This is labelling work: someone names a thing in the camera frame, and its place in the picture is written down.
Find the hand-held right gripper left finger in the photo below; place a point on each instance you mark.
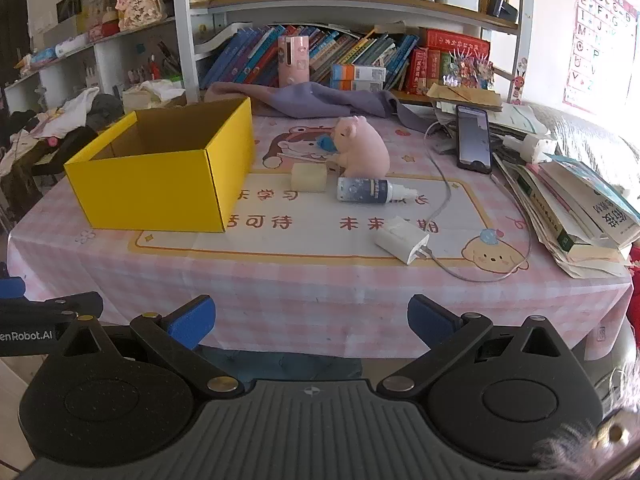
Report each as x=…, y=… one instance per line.
x=192, y=321

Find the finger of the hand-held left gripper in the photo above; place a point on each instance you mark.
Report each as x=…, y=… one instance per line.
x=11, y=288
x=75, y=306

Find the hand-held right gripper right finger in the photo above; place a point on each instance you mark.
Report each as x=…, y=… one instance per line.
x=430, y=321

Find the white charger adapter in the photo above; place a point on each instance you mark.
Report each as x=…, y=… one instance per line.
x=400, y=240

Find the yellow cardboard box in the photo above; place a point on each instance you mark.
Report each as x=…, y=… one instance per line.
x=150, y=190

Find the pink pig toy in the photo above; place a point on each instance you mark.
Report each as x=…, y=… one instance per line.
x=362, y=150

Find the packing tape roll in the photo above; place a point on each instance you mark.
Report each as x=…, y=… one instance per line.
x=309, y=177

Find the small blue plastic block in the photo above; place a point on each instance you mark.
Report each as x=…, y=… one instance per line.
x=325, y=143

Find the dark blue cloth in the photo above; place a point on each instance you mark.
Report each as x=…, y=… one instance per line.
x=280, y=362

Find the stack of books and papers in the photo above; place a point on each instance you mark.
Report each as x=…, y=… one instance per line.
x=575, y=220

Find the pile of clothes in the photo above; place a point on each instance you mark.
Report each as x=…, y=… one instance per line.
x=75, y=115

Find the black smartphone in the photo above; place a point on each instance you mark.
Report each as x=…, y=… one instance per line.
x=474, y=140

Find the red fuzzy cloth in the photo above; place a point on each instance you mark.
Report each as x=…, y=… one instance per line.
x=635, y=262

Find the brown paper envelopes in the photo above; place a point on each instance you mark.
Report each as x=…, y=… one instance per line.
x=465, y=96

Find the purple cloth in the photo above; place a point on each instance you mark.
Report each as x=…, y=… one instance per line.
x=310, y=97

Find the orange blue white carton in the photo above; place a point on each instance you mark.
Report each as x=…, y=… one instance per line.
x=357, y=78

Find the row of red books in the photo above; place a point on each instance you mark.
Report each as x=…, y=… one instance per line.
x=425, y=67

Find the white low shelf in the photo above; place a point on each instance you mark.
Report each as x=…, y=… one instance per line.
x=107, y=52

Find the row of colourful books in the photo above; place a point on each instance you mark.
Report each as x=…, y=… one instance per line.
x=250, y=57

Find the pink cylindrical holder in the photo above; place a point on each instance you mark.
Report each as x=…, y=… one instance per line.
x=295, y=67

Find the white metal bookshelf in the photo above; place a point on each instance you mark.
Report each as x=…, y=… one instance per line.
x=182, y=35

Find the floral fabric doll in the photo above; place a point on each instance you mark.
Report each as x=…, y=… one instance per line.
x=140, y=5

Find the small black box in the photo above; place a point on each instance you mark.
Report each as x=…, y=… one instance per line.
x=501, y=6

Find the alphabet wall poster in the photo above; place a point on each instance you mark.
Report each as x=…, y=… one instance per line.
x=602, y=40

